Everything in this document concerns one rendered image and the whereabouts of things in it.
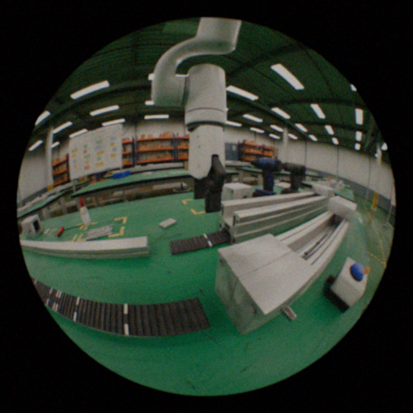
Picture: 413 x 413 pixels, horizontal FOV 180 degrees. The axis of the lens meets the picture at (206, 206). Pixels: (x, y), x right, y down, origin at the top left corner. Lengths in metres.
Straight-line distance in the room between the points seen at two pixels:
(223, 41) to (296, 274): 0.39
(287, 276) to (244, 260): 0.05
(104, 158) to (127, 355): 3.07
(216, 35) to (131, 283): 0.50
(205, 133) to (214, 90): 0.10
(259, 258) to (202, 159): 0.17
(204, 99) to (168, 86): 0.07
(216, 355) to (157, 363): 0.08
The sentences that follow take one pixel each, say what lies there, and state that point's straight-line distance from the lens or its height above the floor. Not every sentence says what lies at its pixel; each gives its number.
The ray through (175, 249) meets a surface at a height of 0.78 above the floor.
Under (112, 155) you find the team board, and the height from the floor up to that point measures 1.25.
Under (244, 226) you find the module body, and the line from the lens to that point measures 0.30.
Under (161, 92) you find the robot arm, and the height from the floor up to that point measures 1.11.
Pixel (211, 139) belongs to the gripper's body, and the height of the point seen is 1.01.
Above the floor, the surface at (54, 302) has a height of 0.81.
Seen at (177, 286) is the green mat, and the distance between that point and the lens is 0.24.
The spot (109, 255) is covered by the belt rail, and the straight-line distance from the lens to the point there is 0.34.
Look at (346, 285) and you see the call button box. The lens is 0.28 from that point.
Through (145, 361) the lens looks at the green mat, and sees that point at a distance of 0.22.
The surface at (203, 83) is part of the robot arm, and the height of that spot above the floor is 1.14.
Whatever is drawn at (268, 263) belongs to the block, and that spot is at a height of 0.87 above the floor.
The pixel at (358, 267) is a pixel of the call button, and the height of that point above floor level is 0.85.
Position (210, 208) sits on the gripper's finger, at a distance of 0.24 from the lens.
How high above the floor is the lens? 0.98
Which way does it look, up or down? 21 degrees down
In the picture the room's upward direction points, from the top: straight up
